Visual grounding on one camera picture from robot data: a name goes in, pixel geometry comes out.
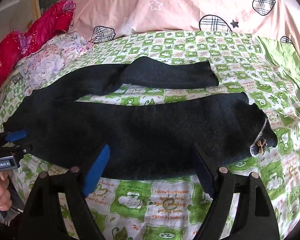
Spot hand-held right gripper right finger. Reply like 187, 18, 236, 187
191, 144, 283, 240

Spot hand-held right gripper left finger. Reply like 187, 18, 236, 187
16, 144, 111, 240

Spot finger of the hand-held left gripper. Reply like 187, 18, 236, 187
0, 129, 28, 146
0, 144, 33, 161

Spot black pants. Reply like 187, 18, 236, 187
4, 57, 278, 181

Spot person's left hand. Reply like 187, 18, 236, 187
0, 172, 12, 212

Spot green printed bedsheet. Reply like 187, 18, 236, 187
0, 30, 300, 240

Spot pale floral pillow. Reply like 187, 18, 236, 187
15, 32, 94, 90

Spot red floral quilt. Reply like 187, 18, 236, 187
0, 0, 77, 98

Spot plain green cloth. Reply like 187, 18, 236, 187
257, 36, 300, 101

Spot pink heart print quilt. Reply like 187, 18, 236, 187
67, 0, 300, 63

